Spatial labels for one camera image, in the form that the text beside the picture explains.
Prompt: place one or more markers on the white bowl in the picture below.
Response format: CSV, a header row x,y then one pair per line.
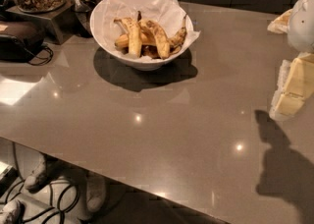
x,y
144,62

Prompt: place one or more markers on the scoop with white handle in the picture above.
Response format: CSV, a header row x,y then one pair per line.
x,y
80,7

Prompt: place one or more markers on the white sock foot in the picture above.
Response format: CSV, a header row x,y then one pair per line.
x,y
40,175
95,192

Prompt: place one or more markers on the white sock foot corner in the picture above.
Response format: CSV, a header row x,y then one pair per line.
x,y
11,212

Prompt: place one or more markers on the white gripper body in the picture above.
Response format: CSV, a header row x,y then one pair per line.
x,y
302,22

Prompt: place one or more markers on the grey metal stand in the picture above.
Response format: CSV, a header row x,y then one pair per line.
x,y
59,25

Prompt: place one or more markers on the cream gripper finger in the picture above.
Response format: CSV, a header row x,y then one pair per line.
x,y
294,86
280,24

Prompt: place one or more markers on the spotted yellow banana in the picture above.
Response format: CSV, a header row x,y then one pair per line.
x,y
160,37
133,29

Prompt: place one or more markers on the dark overripe banana right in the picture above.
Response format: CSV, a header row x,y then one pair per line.
x,y
177,41

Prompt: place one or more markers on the lying yellow banana underneath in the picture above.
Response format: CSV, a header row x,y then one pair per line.
x,y
123,40

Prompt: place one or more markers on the white sock foot right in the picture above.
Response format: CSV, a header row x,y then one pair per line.
x,y
95,192

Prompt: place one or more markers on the white paper liner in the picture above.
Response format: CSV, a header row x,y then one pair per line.
x,y
163,8

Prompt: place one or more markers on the black device with cable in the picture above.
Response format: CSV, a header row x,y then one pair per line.
x,y
22,42

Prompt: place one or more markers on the white sock foot left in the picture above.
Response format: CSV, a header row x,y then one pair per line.
x,y
40,175

